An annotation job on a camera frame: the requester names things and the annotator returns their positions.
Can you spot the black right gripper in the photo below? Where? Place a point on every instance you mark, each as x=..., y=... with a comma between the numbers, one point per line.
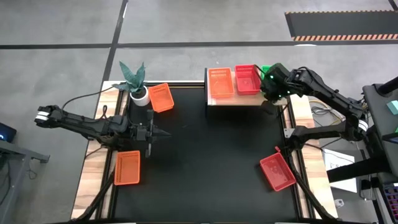
x=278, y=84

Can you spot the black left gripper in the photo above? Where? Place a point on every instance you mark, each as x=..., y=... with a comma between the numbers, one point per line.
x=140, y=133

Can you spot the red slotted plastic basket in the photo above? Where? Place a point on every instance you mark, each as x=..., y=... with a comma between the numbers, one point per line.
x=276, y=171
x=247, y=81

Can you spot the orange slotted plastic basket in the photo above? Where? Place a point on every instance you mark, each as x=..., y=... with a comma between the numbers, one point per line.
x=221, y=83
x=127, y=168
x=161, y=98

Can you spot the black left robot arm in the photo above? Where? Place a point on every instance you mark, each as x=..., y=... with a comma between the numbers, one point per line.
x=81, y=124

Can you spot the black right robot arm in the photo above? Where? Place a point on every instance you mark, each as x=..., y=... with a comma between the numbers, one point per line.
x=329, y=93

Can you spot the snake plant in white pot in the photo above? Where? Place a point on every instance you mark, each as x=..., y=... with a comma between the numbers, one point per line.
x=140, y=99

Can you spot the white cardboard box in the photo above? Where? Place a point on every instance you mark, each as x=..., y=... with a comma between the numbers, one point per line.
x=334, y=157

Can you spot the black floor bar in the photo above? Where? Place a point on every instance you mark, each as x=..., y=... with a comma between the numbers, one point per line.
x=351, y=171

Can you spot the dark grey cart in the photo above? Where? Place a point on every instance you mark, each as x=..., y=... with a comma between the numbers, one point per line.
x=381, y=102

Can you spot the black hazard striped floor mat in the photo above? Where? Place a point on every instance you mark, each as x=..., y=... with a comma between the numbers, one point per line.
x=342, y=23

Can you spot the small white adapter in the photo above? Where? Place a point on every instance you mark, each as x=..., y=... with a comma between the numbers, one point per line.
x=339, y=203

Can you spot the black pole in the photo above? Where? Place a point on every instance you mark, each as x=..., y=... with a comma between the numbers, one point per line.
x=388, y=87

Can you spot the teal box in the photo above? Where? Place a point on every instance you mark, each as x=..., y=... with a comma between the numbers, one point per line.
x=393, y=107

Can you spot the black device with blue light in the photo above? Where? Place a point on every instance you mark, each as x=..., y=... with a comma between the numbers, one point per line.
x=7, y=130

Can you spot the backlit keyboard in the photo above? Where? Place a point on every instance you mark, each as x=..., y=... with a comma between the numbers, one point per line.
x=392, y=202

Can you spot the wooden shelf with black frame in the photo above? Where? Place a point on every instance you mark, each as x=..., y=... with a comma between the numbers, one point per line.
x=236, y=100

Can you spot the black metal table frame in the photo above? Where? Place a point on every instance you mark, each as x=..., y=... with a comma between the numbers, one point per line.
x=186, y=84

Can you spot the grey metal desk frame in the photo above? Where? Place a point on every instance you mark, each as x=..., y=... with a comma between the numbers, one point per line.
x=18, y=151

